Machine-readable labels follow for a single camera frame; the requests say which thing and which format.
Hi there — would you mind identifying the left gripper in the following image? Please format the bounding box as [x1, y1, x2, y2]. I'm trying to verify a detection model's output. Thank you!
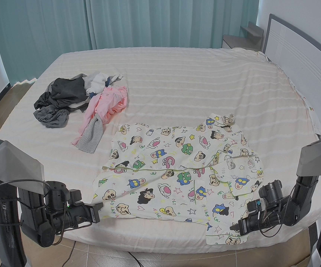
[65, 202, 104, 228]

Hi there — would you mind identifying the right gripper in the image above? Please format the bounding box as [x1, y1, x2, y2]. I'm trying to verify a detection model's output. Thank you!
[229, 212, 279, 236]

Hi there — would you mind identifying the white printed pyjama top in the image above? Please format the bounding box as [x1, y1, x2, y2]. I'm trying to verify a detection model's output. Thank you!
[92, 113, 264, 245]

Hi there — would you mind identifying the pile of clothes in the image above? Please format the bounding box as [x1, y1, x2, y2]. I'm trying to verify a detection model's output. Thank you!
[33, 72, 123, 128]

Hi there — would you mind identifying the light grey knit garment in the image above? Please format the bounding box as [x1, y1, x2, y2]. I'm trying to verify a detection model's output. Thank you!
[76, 118, 104, 154]

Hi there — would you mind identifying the pink garment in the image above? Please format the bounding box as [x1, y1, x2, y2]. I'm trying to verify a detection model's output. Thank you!
[71, 86, 129, 147]

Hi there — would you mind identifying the bed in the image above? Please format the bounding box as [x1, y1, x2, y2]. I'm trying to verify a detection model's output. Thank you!
[0, 13, 321, 254]

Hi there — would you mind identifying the grey bedside table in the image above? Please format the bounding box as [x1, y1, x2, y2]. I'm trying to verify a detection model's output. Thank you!
[222, 21, 264, 52]

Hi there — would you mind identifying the blue-green curtain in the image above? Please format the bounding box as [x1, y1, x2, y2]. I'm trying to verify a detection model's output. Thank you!
[0, 0, 262, 84]

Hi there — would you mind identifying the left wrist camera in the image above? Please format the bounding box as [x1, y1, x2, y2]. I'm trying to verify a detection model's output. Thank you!
[66, 189, 84, 209]

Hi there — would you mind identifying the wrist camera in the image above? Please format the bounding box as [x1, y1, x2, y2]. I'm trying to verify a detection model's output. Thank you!
[246, 199, 262, 214]
[66, 189, 84, 209]

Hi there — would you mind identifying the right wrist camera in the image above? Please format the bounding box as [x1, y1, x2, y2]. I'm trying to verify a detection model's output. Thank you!
[246, 199, 262, 214]

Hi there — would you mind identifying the black cable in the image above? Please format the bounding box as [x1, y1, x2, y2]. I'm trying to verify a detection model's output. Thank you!
[260, 223, 285, 237]
[63, 239, 76, 267]
[127, 250, 146, 267]

